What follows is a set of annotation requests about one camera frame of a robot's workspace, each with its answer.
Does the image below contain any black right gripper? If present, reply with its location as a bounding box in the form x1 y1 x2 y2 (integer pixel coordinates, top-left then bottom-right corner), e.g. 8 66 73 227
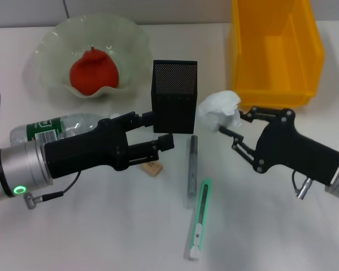
218 106 339 187

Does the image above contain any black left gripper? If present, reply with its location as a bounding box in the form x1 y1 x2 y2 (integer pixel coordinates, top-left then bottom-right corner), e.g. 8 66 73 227
43 111 175 172

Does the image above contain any white paper ball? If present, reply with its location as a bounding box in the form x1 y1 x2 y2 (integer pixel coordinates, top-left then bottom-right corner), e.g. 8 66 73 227
197 90 242 133

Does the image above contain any clear water bottle green label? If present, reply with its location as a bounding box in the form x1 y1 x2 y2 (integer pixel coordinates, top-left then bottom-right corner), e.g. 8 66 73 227
10 112 122 147

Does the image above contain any orange fruit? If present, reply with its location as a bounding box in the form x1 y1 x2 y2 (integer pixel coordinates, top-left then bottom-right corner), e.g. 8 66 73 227
69 46 120 95

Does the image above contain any black mesh pen holder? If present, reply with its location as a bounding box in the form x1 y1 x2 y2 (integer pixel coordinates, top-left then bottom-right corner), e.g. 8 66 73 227
151 59 198 134

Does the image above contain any tan eraser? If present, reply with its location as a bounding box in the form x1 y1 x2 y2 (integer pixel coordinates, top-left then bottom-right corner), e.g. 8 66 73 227
141 161 164 178

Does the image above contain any grey pen in clear sleeve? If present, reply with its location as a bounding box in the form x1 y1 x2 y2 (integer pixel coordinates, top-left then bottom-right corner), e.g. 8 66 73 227
185 134 200 210

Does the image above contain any green utility knife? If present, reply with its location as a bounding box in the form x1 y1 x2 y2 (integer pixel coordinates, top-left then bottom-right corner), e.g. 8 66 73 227
185 178 212 261

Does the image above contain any pale green glass fruit plate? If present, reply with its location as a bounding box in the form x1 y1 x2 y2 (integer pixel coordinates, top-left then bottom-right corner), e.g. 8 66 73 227
35 13 151 99

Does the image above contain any yellow plastic bin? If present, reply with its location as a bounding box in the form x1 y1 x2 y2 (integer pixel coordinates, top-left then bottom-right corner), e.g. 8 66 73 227
228 0 326 111

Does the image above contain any right arm cable with connector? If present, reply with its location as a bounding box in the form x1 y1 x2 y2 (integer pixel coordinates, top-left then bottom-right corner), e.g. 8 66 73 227
292 169 313 200

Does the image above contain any arm cable with connector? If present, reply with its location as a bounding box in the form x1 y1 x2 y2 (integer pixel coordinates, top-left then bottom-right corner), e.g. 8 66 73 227
23 171 82 209
292 169 313 200

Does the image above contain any left arm cable with connector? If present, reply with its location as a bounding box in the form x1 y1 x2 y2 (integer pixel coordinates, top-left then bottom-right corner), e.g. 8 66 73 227
23 171 82 209

